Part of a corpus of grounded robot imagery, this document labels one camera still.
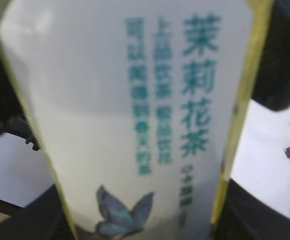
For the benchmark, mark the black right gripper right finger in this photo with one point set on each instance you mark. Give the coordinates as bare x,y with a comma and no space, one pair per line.
272,85

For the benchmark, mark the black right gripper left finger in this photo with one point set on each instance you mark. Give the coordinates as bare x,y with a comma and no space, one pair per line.
12,118

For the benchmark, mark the yellow tea bottle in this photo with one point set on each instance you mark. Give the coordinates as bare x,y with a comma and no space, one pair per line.
137,105

